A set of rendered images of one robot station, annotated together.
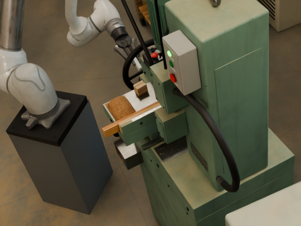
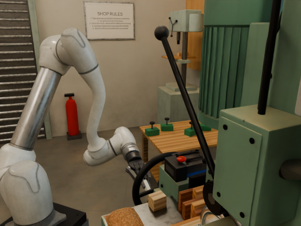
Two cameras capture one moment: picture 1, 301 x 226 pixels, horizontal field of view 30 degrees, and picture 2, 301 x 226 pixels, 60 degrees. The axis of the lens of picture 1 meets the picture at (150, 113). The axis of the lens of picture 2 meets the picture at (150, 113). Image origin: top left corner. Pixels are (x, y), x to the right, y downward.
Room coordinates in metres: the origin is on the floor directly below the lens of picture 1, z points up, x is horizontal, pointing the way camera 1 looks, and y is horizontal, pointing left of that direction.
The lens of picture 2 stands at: (0.98, 0.11, 1.41)
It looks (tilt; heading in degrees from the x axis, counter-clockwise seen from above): 18 degrees down; 354
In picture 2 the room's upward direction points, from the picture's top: straight up
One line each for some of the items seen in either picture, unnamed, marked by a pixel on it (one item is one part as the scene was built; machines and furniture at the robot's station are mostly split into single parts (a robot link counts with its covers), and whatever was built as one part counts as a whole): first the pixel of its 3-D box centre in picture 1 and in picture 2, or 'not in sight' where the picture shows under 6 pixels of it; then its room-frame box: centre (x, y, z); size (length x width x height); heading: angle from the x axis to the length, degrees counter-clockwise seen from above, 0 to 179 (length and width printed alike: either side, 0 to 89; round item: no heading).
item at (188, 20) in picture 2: not in sight; (183, 82); (3.95, -0.61, 0.79); 0.62 x 0.48 x 1.58; 11
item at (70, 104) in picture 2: not in sight; (72, 115); (4.32, 0.78, 0.30); 0.19 x 0.18 x 0.60; 13
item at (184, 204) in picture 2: not in sight; (207, 203); (1.59, -0.13, 0.93); 0.16 x 0.02 x 0.05; 108
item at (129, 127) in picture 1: (190, 97); not in sight; (1.51, -0.16, 0.93); 0.60 x 0.02 x 0.06; 108
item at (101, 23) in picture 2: not in sight; (110, 21); (4.53, 0.23, 1.48); 0.64 x 0.02 x 0.46; 103
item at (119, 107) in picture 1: (120, 106); (126, 222); (1.55, 0.11, 0.92); 0.14 x 0.09 x 0.04; 18
